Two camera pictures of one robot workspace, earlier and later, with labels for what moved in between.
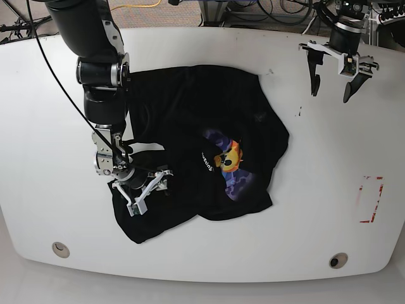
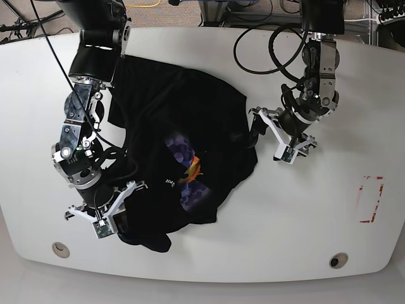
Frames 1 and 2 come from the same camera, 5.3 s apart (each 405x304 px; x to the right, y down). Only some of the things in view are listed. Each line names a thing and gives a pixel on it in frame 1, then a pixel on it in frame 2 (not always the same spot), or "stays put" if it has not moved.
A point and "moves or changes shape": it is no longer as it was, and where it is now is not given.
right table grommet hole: [338, 260] stays put
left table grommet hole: [60, 249] stays put
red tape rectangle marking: [381, 187] stays put
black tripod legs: [22, 25] stays put
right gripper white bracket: [348, 64] → [284, 140]
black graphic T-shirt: [221, 136] moves or changes shape
